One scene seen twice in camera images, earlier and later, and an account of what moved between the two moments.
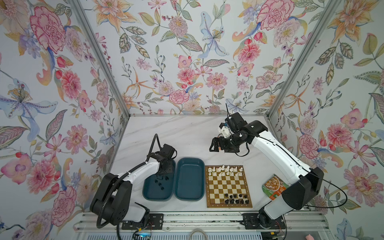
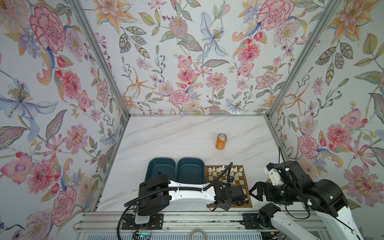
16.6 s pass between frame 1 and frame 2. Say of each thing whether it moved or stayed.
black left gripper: moved
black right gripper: moved
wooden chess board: stayed
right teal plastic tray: stayed
